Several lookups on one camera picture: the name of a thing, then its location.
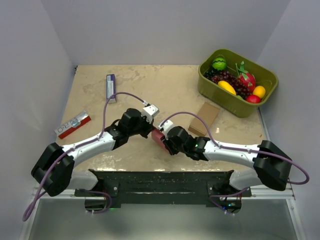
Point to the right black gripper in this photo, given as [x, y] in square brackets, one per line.
[167, 143]

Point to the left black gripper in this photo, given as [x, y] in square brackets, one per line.
[149, 127]

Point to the pink paper box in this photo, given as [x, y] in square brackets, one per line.
[157, 136]

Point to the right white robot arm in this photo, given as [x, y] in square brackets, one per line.
[267, 164]

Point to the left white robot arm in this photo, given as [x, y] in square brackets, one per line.
[55, 169]

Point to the brown cardboard box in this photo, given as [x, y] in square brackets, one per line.
[208, 114]

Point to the purple toothpaste box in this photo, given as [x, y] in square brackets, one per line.
[111, 88]

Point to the red white toothpaste box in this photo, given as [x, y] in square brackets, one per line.
[72, 125]

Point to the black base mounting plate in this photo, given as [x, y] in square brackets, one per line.
[162, 188]

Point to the yellow toy mango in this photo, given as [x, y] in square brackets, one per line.
[226, 86]

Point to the dark purple toy grapes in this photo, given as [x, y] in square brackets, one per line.
[221, 75]

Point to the red toy apple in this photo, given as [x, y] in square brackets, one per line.
[253, 99]

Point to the green toy watermelon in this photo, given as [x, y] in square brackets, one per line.
[219, 63]

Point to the red toy dragon fruit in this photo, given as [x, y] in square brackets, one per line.
[245, 76]

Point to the orange toy lemon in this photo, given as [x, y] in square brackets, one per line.
[259, 91]

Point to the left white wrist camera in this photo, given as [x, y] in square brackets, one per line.
[150, 112]

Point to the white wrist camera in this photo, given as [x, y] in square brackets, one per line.
[165, 126]
[150, 112]

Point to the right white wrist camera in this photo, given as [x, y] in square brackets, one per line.
[165, 126]

